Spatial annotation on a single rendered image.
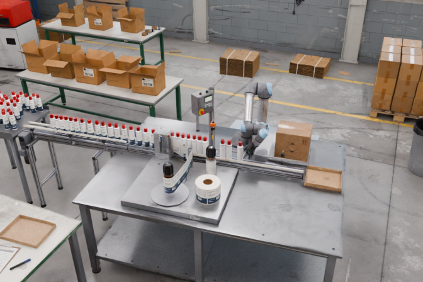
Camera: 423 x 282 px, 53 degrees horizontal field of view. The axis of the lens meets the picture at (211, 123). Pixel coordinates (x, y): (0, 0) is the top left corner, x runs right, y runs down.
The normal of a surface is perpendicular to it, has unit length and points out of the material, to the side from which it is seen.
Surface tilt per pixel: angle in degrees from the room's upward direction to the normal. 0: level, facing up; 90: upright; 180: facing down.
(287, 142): 90
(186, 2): 90
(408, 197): 0
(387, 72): 91
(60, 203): 0
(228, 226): 0
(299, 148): 90
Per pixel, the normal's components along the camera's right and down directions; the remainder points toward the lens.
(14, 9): 0.98, 0.10
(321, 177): 0.00, -0.87
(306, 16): -0.40, 0.45
